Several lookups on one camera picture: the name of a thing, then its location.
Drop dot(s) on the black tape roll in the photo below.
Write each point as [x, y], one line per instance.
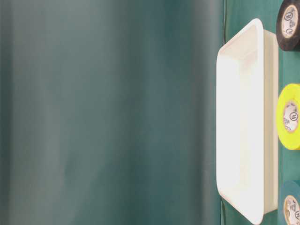
[288, 26]

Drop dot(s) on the white plastic case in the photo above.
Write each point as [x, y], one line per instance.
[246, 135]

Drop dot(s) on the yellow tape roll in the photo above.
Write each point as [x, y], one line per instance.
[288, 116]

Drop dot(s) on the teal tape roll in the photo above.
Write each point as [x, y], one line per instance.
[289, 203]

